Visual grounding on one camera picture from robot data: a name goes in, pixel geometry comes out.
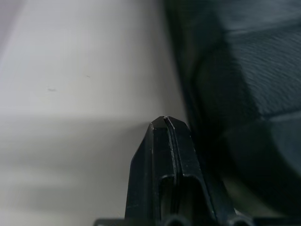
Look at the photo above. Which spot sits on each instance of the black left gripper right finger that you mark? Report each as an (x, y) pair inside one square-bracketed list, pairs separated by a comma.
[(188, 160)]

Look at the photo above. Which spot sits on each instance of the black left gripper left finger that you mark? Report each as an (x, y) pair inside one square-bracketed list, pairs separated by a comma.
[(145, 169)]

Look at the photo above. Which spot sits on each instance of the black tool case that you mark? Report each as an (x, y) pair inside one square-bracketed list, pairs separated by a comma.
[(247, 82)]

